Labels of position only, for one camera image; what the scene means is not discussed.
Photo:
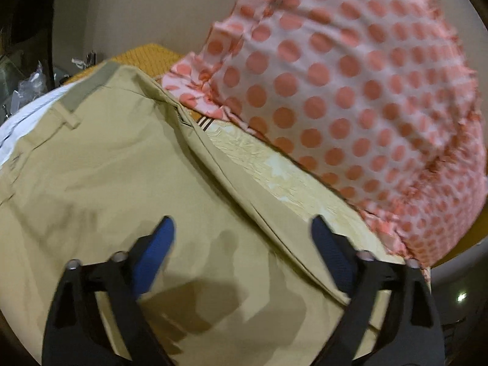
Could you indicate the clutter on side table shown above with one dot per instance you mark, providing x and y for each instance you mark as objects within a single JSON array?
[{"x": 17, "y": 90}]

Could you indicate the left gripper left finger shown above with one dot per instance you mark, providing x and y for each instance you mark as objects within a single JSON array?
[{"x": 74, "y": 333}]

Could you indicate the yellow patterned bedsheet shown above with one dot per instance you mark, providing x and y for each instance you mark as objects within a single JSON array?
[{"x": 289, "y": 175}]

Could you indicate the left pink polka-dot pillow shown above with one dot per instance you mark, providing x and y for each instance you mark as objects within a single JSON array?
[{"x": 373, "y": 97}]

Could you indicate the khaki beige pants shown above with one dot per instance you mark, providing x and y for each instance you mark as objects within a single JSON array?
[{"x": 30, "y": 130}]

